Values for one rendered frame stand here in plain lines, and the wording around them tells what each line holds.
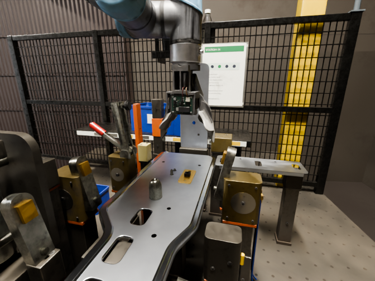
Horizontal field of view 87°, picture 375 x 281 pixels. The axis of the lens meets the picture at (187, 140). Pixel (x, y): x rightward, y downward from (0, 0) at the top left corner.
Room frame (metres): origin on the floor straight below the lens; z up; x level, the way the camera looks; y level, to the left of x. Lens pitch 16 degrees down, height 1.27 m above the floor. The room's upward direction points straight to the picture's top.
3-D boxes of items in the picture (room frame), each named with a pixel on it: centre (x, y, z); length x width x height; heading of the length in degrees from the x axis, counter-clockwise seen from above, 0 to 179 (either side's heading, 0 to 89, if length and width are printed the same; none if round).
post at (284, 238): (0.61, -0.36, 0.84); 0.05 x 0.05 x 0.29; 76
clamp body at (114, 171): (0.60, 0.22, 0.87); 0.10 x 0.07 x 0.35; 76
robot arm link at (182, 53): (0.52, 0.00, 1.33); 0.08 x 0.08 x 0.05
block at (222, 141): (0.79, -0.14, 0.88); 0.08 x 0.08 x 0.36; 76
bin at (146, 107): (1.02, 0.12, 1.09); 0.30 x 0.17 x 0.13; 67
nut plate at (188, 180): (0.54, 0.00, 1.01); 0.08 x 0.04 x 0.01; 166
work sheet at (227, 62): (1.07, -0.18, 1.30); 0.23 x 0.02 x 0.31; 76
